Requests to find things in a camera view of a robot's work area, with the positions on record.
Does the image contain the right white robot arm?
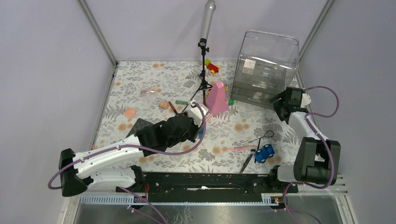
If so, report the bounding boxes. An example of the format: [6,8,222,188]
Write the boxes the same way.
[268,87,341,192]

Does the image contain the round orange powder puff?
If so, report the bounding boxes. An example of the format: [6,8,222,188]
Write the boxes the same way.
[124,108,135,119]

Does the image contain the white cardboard box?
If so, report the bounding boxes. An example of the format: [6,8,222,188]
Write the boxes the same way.
[242,59,256,75]

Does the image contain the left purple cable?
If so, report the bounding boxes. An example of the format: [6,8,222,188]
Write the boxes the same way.
[48,100,207,224]

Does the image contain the green lip balm tube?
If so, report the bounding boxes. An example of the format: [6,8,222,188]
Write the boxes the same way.
[175,100,189,105]

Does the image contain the clear acrylic makeup organizer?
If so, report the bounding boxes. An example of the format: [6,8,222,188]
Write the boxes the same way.
[231,30,299,109]

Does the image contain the beige makeup sponge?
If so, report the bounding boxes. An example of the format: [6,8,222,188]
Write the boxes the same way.
[159,101,170,109]

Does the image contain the black pencil by car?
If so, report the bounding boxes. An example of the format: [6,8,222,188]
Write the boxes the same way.
[254,139,261,163]

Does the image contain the dark green lego baseplate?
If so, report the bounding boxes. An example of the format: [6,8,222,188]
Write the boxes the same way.
[126,118,153,138]

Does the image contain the brown lip gloss tube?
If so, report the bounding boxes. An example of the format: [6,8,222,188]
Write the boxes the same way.
[168,101,178,115]

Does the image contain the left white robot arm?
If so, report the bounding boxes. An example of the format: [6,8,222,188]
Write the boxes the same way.
[47,102,208,197]

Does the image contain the pink eyebrow razor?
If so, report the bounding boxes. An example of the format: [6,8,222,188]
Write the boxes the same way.
[228,147,254,151]

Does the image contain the white blue brick stack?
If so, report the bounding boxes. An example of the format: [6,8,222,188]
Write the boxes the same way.
[198,129,205,139]

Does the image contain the blue toy car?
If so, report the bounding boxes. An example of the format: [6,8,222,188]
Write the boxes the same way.
[259,144,275,163]

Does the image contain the black mascara tube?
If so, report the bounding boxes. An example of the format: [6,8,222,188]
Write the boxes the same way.
[239,154,253,174]

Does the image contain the red yellow lego bricks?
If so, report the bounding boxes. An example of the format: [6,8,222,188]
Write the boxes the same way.
[204,59,219,74]

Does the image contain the black wire hair loop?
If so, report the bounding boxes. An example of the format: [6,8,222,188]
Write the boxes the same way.
[249,130,275,143]

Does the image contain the silver microphone on tripod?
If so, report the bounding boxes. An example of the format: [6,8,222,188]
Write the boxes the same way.
[191,0,216,105]

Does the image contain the pink foam wedge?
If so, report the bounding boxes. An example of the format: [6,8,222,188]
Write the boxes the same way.
[205,81,229,116]

